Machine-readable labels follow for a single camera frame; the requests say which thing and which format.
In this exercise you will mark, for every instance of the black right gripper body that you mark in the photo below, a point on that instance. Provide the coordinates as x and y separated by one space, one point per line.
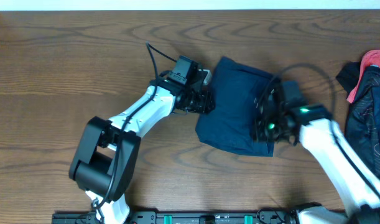
271 129

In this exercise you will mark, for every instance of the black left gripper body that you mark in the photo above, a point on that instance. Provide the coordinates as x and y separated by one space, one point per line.
193 102

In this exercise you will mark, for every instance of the dark navy blue shorts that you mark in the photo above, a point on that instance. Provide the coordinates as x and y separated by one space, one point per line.
235 88

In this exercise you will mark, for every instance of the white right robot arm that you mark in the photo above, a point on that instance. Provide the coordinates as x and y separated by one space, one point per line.
357 186

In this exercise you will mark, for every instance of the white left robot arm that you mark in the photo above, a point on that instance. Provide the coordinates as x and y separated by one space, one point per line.
104 161

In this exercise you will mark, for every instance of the black patterned garment in pile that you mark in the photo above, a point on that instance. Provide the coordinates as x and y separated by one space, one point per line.
361 131

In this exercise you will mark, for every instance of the red cloth in pile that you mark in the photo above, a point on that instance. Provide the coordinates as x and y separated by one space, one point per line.
370 62

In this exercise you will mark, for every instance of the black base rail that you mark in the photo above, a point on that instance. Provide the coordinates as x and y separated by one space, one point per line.
260 217

